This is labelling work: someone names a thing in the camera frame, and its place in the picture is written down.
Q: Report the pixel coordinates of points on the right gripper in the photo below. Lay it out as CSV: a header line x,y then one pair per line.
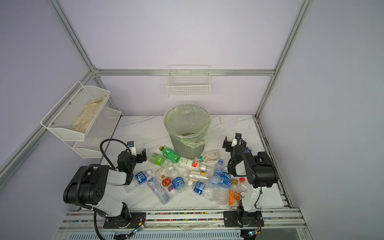
x,y
233,145

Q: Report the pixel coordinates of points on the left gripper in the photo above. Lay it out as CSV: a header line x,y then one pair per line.
x,y
138,155

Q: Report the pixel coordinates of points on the red cap water bottle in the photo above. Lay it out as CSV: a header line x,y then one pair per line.
x,y
243,187

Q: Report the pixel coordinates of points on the tall blue cap bottle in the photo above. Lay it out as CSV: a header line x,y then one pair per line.
x,y
216,177

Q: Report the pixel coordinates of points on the orange label bottle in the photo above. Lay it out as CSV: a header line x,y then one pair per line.
x,y
234,196

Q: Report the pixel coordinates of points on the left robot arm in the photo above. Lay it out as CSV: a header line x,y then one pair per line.
x,y
88,187

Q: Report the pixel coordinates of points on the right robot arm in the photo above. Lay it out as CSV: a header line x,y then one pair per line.
x,y
261,174

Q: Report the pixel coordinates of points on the grey mesh waste bin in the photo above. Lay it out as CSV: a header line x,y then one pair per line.
x,y
188,135

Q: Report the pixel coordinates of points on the green plastic bin liner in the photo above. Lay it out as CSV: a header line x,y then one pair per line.
x,y
192,120

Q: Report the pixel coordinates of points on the blue label bottle left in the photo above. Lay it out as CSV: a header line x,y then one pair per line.
x,y
138,179

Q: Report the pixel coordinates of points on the small green label bottle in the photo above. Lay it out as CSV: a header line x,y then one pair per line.
x,y
157,159

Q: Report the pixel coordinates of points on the lower white mesh shelf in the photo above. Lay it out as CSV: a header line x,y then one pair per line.
x,y
103,128

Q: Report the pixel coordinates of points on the white mesh shelf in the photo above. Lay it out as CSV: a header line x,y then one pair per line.
x,y
60,118
103,128

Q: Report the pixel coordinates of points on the red label small bottle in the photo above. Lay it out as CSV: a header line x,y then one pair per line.
x,y
163,176

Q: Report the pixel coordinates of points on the clear bottle orange cap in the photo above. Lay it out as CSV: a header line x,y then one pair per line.
x,y
196,176

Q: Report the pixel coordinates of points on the green soda bottle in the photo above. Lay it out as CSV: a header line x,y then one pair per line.
x,y
170,154

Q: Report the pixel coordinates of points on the purple label clear bottle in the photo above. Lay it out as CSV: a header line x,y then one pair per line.
x,y
158,190

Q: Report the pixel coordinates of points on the blue label crushed bottle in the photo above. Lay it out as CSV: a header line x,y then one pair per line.
x,y
201,189

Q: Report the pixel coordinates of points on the white red label bottle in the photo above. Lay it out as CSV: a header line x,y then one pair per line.
x,y
188,164

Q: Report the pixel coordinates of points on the blue label round bottle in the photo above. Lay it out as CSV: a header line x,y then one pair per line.
x,y
176,180

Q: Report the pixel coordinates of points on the beige cloth in shelf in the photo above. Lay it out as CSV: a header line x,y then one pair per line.
x,y
83,122

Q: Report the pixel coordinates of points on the upper white mesh shelf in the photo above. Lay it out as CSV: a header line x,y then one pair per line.
x,y
60,118

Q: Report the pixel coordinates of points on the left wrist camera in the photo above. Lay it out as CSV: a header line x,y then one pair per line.
x,y
132,148

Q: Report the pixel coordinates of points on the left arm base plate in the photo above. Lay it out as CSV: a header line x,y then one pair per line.
x,y
131,222

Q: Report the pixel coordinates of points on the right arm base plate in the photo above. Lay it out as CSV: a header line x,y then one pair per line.
x,y
243,219

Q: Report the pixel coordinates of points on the aluminium front rail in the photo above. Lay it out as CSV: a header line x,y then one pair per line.
x,y
191,220

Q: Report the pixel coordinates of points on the white wire wall basket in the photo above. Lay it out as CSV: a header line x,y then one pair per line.
x,y
186,86

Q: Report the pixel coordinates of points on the aluminium frame back rail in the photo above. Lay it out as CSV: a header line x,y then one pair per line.
x,y
230,72

